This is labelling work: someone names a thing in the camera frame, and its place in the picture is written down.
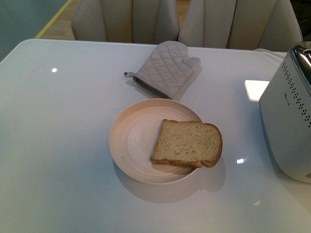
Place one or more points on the silver toaster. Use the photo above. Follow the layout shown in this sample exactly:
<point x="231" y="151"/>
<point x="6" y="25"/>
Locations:
<point x="285" y="109"/>

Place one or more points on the beige chair on left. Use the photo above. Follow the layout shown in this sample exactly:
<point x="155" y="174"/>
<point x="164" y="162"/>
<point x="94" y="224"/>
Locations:
<point x="126" y="21"/>

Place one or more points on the slice of brown bread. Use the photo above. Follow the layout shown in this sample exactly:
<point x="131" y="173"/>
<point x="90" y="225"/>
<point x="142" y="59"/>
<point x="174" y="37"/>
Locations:
<point x="187" y="144"/>

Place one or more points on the beige round plate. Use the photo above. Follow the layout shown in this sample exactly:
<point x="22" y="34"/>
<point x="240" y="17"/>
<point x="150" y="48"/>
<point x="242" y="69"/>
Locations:
<point x="134" y="134"/>

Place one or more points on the beige chair on right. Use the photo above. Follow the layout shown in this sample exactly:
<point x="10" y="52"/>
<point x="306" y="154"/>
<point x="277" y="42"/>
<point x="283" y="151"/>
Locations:
<point x="241" y="24"/>

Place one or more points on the grey quilted oven mitt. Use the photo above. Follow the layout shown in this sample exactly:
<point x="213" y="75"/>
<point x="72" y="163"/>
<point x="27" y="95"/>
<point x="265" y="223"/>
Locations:
<point x="168" y="71"/>

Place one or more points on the beige chair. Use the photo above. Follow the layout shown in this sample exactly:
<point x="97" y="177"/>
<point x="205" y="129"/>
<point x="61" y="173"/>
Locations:
<point x="241" y="24"/>
<point x="126" y="21"/>

